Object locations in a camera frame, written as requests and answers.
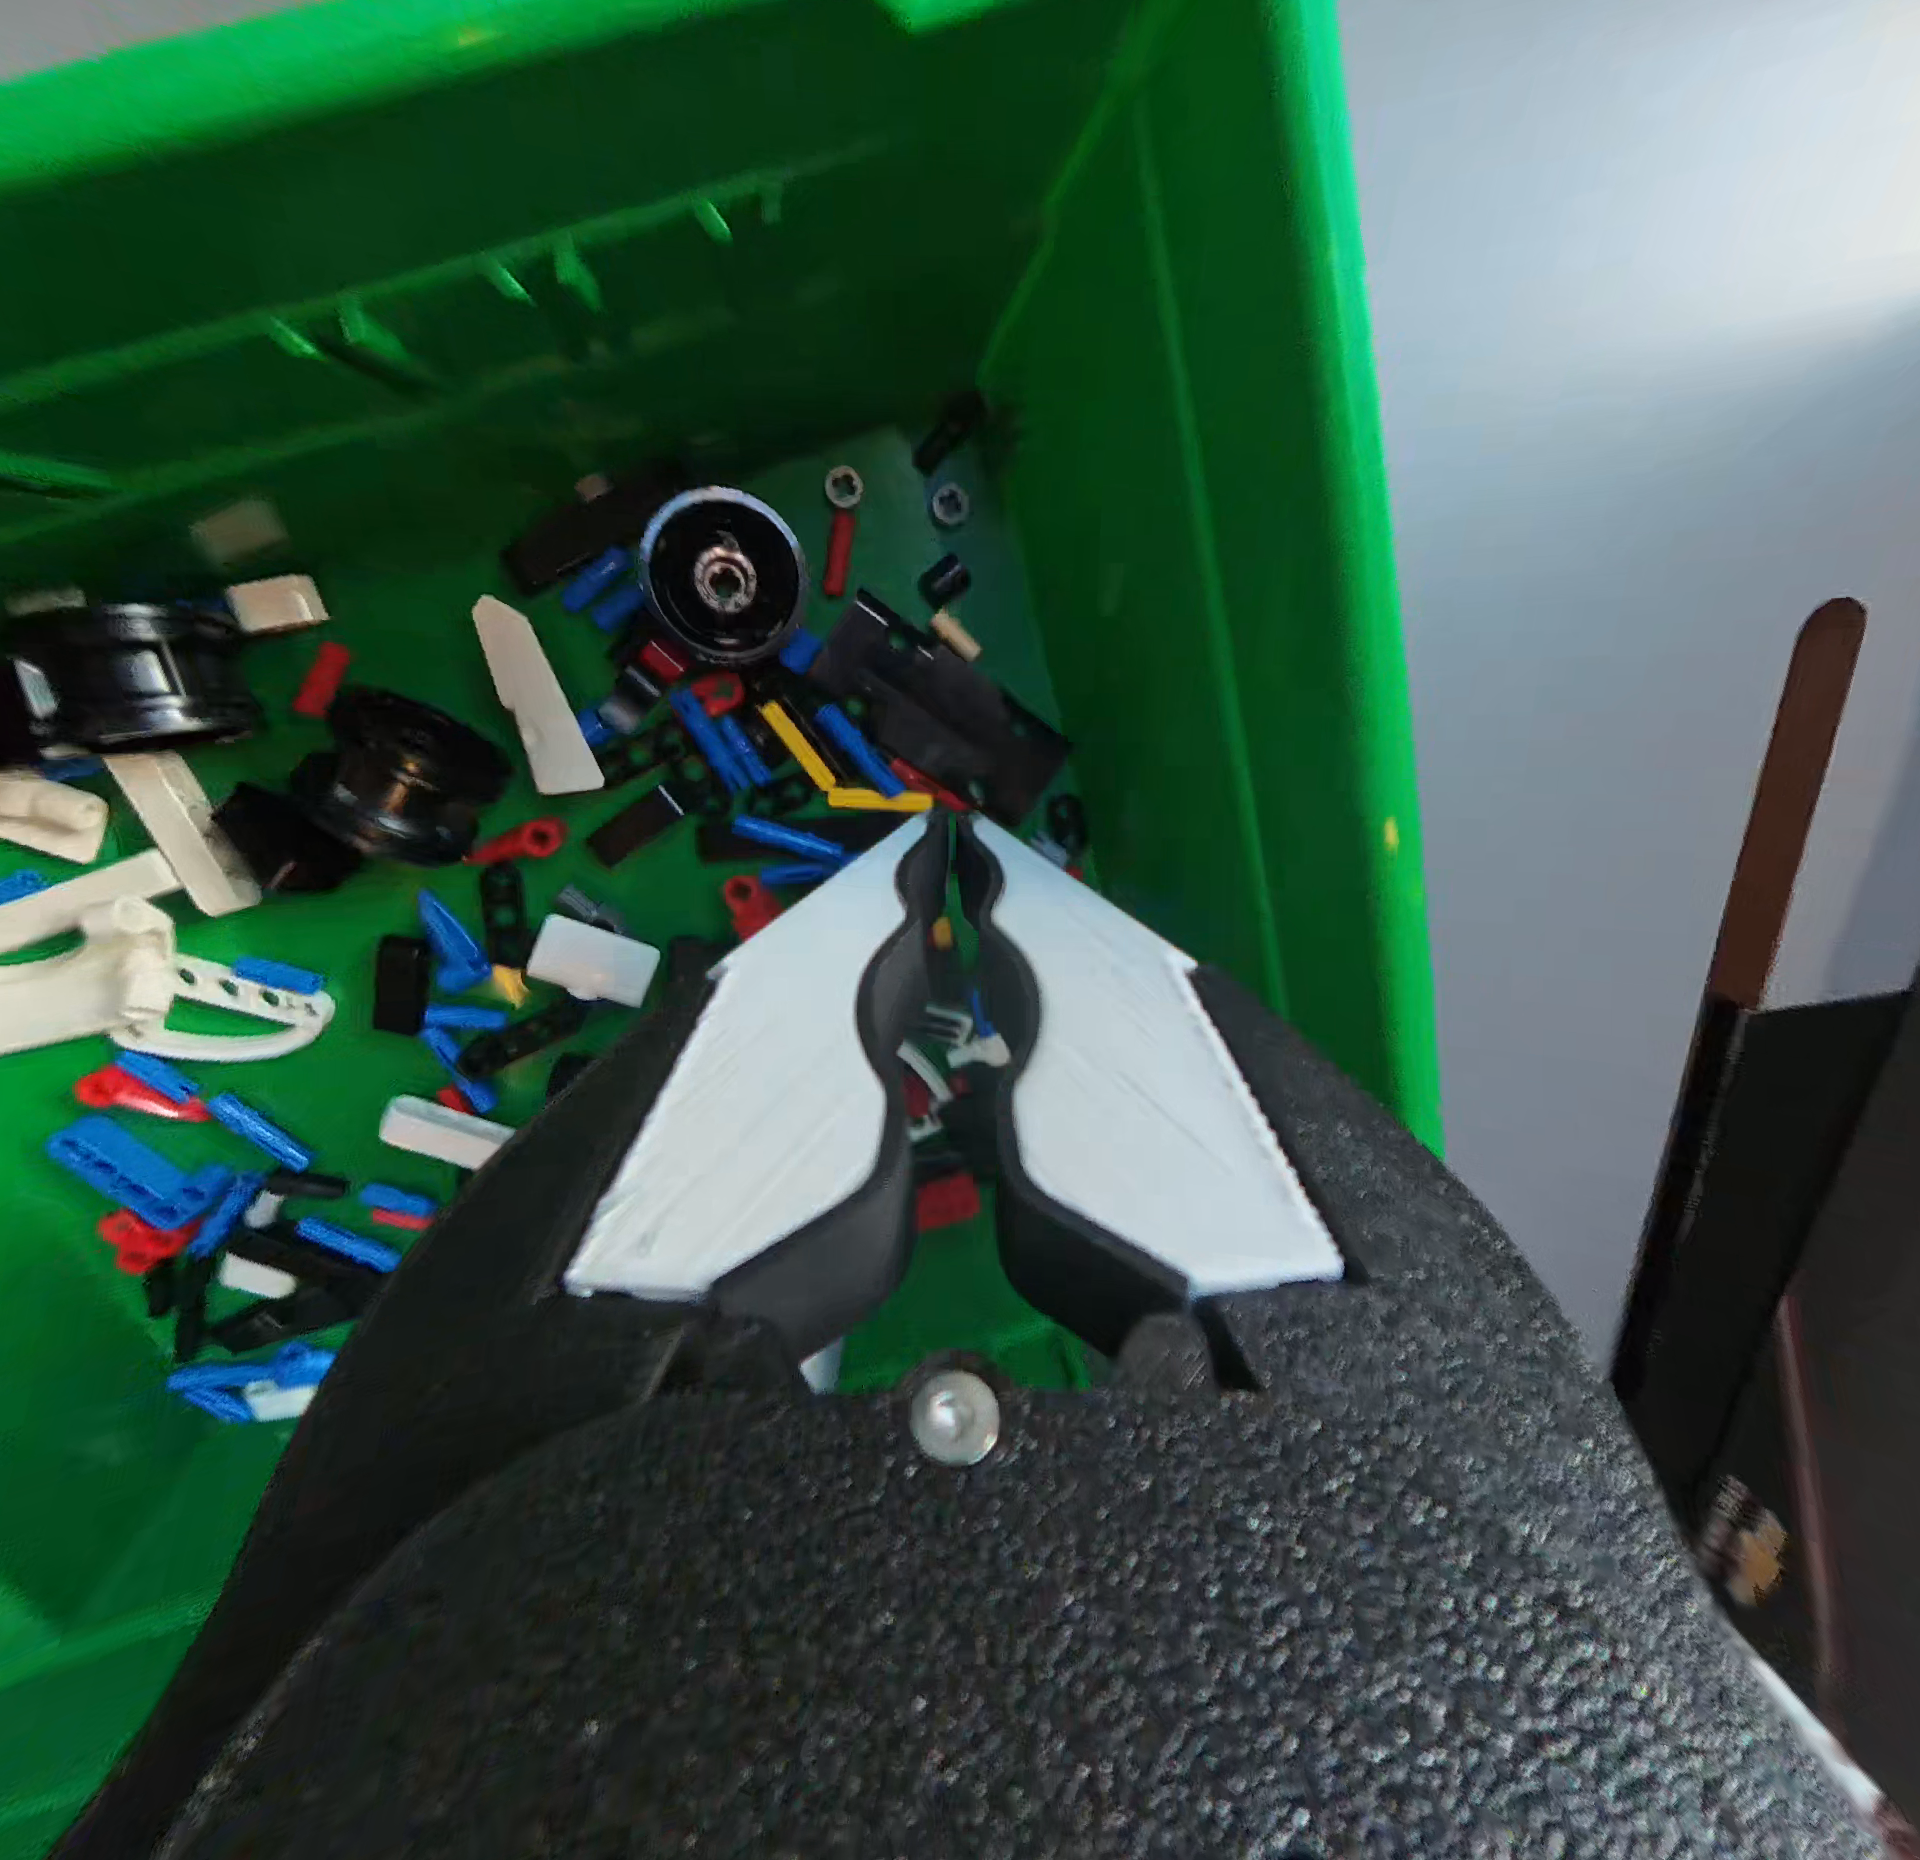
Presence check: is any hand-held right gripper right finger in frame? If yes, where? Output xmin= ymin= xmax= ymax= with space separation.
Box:
xmin=959 ymin=814 xmax=1347 ymax=1310

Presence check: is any black toy set box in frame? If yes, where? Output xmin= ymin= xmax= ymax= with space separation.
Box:
xmin=1609 ymin=970 xmax=1920 ymax=1818

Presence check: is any pile of brick pieces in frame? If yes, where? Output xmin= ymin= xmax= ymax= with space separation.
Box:
xmin=0 ymin=421 xmax=1098 ymax=1427

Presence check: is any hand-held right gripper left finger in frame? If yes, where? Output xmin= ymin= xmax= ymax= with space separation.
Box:
xmin=561 ymin=809 xmax=950 ymax=1308

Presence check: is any black toy wheel rim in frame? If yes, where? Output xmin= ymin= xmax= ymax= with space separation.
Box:
xmin=291 ymin=688 xmax=510 ymax=864
xmin=637 ymin=487 xmax=812 ymax=677
xmin=0 ymin=600 xmax=267 ymax=758

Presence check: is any green plastic bin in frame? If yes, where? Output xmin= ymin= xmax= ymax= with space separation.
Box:
xmin=0 ymin=0 xmax=1445 ymax=1860

